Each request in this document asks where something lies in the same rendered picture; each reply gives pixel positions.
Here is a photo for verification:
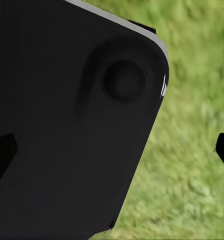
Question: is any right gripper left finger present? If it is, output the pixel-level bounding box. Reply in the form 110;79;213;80
0;133;18;180

